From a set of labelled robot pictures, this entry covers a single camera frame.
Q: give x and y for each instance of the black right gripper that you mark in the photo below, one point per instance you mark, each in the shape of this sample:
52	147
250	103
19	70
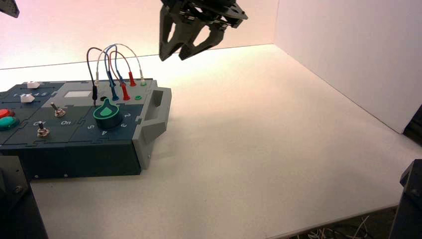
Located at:
211	11

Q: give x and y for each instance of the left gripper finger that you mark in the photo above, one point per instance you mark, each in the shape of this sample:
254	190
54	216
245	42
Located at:
8	6

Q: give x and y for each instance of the white display window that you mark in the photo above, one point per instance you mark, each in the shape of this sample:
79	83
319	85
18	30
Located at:
77	94

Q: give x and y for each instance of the green push button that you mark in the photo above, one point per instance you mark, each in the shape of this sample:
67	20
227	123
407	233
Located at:
7	123

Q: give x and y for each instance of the dark object behind board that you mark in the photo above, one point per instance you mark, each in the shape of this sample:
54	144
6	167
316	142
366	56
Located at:
415	128

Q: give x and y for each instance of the red push button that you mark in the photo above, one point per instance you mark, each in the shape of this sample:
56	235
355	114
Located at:
4	113

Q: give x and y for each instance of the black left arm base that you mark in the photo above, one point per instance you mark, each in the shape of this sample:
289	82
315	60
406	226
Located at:
16	211

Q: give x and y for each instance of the metal toggle switch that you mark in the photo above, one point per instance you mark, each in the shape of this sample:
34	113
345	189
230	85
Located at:
59	113
43	132

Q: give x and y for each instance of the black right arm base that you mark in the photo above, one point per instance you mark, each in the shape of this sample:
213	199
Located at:
408	211

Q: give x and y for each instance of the dark teal grey control box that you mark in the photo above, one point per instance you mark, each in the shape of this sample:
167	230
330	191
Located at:
82	155

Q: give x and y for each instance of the black green rotary knob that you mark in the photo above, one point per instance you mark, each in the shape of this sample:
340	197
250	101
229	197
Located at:
107	122

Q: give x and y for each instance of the white slider knob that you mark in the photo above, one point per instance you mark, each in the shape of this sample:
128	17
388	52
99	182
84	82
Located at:
33	84
27	98

